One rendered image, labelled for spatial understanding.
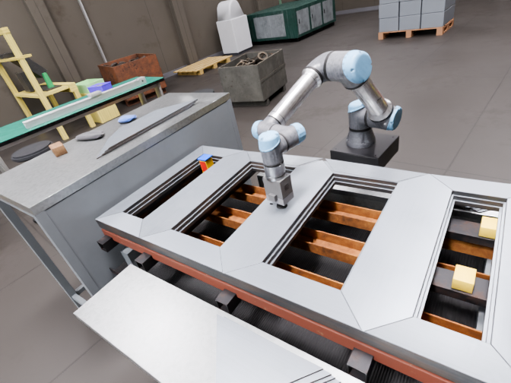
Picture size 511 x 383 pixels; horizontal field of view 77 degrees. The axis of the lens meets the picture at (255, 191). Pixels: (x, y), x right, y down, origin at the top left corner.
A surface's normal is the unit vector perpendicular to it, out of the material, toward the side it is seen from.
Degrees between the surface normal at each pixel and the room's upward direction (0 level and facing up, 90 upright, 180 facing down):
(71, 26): 90
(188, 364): 0
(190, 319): 0
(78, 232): 90
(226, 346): 0
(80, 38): 90
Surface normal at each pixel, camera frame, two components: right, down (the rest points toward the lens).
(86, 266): 0.80, 0.17
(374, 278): -0.20, -0.82
